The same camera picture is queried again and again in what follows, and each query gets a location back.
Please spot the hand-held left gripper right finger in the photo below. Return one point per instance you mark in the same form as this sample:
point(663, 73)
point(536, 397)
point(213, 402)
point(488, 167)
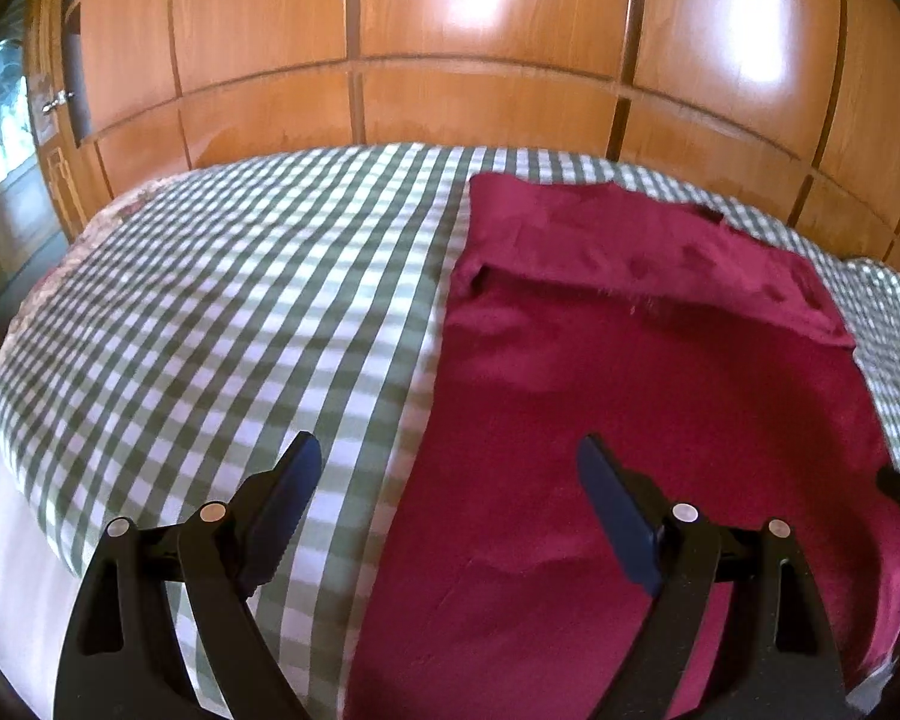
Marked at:
point(615, 510)

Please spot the dark red garment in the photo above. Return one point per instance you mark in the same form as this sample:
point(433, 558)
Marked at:
point(607, 390)

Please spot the green white checked bed sheet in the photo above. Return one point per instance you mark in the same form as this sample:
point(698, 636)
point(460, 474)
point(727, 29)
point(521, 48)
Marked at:
point(232, 315)

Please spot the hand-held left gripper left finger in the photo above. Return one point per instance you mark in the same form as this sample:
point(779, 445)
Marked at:
point(289, 487)

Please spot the wooden wardrobe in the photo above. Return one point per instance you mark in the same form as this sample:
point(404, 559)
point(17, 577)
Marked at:
point(450, 30)

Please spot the wooden door with glass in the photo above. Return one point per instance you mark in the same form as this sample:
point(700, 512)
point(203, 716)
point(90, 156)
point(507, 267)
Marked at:
point(7, 165)

